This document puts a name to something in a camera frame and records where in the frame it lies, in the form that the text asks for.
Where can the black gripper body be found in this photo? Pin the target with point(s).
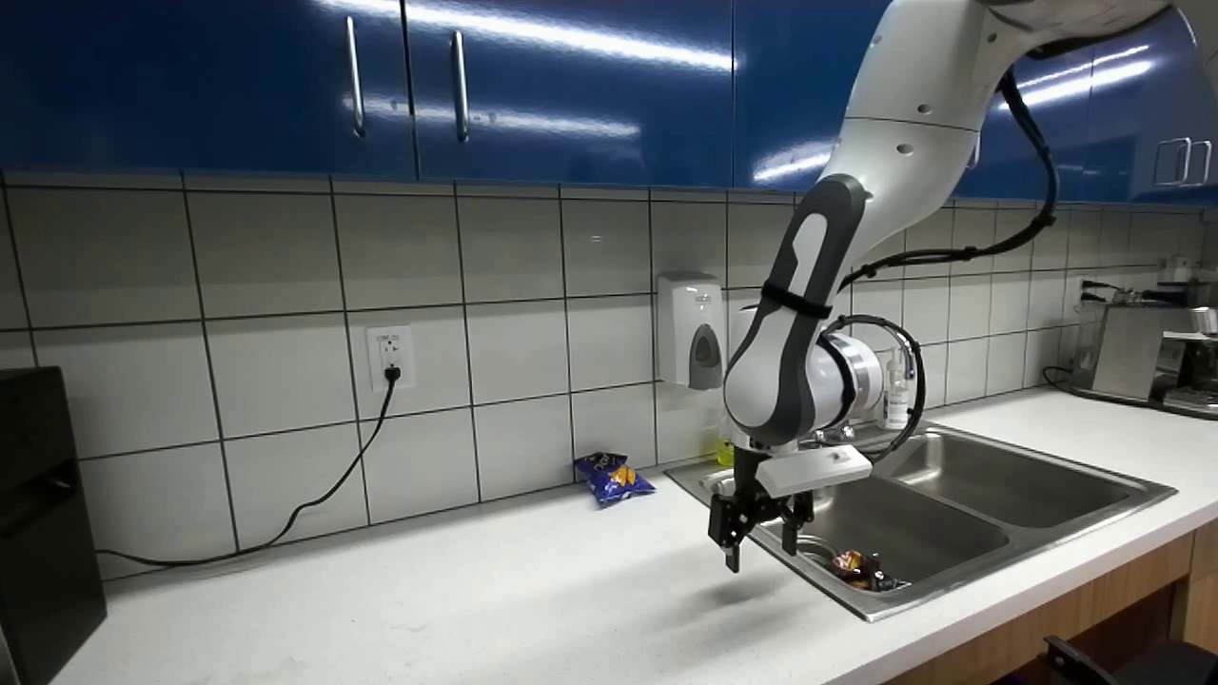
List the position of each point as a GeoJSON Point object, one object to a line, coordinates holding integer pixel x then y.
{"type": "Point", "coordinates": [747, 500]}

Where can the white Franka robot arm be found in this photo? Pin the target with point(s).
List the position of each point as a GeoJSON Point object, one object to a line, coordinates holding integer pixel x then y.
{"type": "Point", "coordinates": [914, 116]}

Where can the black chair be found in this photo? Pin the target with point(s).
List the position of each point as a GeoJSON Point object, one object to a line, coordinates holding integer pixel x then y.
{"type": "Point", "coordinates": [1077, 669]}

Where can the blue chip packet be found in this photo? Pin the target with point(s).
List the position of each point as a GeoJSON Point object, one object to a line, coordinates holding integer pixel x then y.
{"type": "Point", "coordinates": [611, 476]}

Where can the silver coffee machine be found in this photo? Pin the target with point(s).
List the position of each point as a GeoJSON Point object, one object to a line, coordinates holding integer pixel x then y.
{"type": "Point", "coordinates": [1125, 357]}

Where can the green dish soap bottle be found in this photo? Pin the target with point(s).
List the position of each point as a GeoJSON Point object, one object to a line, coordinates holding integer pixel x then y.
{"type": "Point", "coordinates": [724, 456]}

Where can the stainless steel double sink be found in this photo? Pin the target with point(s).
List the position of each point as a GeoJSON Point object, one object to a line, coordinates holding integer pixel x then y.
{"type": "Point", "coordinates": [989, 497]}

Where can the white wall outlet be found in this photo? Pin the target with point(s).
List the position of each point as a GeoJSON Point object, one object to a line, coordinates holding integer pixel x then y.
{"type": "Point", "coordinates": [390, 347]}

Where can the blue cabinet door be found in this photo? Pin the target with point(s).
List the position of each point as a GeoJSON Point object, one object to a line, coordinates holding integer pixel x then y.
{"type": "Point", "coordinates": [1091, 138]}
{"type": "Point", "coordinates": [1145, 116]}
{"type": "Point", "coordinates": [786, 78]}
{"type": "Point", "coordinates": [193, 88]}
{"type": "Point", "coordinates": [1206, 88]}
{"type": "Point", "coordinates": [583, 101]}

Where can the black countertop appliance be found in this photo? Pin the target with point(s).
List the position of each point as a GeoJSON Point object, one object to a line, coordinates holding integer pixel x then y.
{"type": "Point", "coordinates": [42, 535]}

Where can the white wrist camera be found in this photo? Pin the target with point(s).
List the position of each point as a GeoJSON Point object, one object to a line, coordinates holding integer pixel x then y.
{"type": "Point", "coordinates": [819, 471]}

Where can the white wall soap dispenser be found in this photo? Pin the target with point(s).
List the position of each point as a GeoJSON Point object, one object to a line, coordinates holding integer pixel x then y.
{"type": "Point", "coordinates": [686, 319]}

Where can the wooden base cabinet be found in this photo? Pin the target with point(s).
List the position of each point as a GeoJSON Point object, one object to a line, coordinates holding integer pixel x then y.
{"type": "Point", "coordinates": [1115, 587]}

